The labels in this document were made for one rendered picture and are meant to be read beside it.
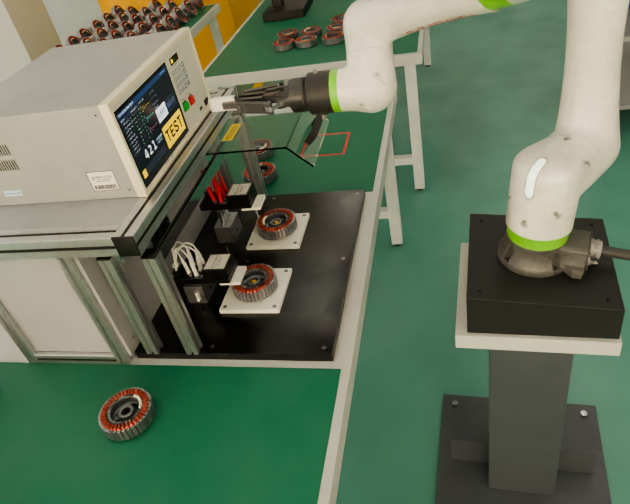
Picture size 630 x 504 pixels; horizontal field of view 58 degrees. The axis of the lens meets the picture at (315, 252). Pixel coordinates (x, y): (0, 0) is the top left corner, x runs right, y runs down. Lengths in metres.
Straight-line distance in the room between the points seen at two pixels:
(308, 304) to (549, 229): 0.55
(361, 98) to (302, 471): 0.75
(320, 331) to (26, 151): 0.71
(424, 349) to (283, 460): 1.21
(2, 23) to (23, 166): 3.94
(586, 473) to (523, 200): 1.03
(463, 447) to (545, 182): 1.00
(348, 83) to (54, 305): 0.80
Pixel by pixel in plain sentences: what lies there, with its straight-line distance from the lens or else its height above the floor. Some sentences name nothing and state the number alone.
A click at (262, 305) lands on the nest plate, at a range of 1.35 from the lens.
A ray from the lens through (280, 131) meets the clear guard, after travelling 1.44.
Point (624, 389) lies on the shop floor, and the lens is 2.17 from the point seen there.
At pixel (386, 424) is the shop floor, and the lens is 2.03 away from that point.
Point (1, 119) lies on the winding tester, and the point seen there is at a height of 1.31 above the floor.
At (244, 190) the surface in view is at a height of 0.92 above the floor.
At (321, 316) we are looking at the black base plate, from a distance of 1.30.
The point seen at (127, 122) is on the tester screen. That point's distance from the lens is 1.18.
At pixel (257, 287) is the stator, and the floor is 0.82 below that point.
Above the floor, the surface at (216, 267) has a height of 0.87.
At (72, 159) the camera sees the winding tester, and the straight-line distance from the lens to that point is 1.25.
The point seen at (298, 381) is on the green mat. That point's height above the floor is 0.75.
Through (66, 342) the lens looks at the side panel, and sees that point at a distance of 1.46.
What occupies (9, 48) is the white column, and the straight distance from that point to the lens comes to 5.29.
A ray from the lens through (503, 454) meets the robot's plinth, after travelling 1.73.
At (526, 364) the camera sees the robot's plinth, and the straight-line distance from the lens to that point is 1.42.
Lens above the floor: 1.67
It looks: 37 degrees down
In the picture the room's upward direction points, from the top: 13 degrees counter-clockwise
